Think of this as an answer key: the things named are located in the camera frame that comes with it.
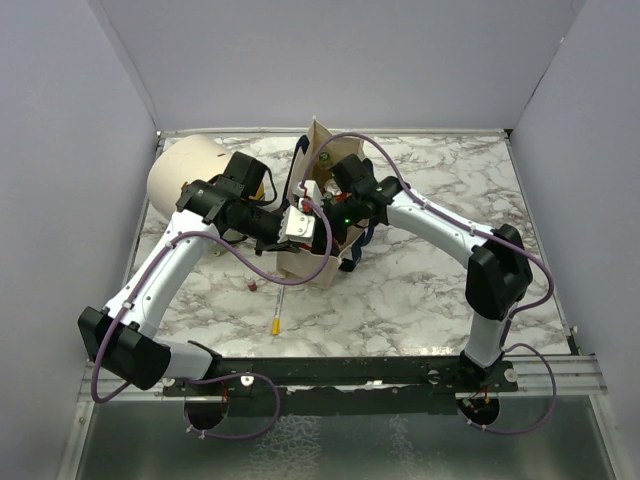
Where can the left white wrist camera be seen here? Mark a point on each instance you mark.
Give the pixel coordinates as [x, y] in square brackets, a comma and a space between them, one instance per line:
[297, 226]

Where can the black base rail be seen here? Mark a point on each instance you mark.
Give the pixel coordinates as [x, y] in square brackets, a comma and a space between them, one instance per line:
[340, 386]

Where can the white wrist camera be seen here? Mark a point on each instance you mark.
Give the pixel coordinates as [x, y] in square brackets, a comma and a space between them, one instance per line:
[297, 226]
[307, 193]

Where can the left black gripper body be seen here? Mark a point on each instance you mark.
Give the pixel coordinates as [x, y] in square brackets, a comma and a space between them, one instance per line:
[261, 224]

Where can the yellow white marker pen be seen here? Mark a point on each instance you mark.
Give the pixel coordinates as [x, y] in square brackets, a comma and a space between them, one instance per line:
[276, 323]

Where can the cream canvas tote bag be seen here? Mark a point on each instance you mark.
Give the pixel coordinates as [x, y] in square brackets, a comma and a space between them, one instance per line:
[307, 149]

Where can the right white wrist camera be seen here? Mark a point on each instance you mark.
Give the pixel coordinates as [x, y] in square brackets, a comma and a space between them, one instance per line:
[307, 193]

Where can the clear glass bottle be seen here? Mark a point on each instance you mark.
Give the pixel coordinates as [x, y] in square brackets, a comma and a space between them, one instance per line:
[324, 161]

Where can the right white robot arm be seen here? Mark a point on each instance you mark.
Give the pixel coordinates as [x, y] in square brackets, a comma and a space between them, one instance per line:
[497, 276]

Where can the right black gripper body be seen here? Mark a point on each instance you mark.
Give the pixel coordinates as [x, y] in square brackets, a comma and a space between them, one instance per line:
[341, 217]

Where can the red cola can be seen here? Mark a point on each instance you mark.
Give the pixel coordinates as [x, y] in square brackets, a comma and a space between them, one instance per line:
[331, 187]

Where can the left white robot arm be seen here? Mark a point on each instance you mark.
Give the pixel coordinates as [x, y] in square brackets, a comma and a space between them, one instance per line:
[120, 336]

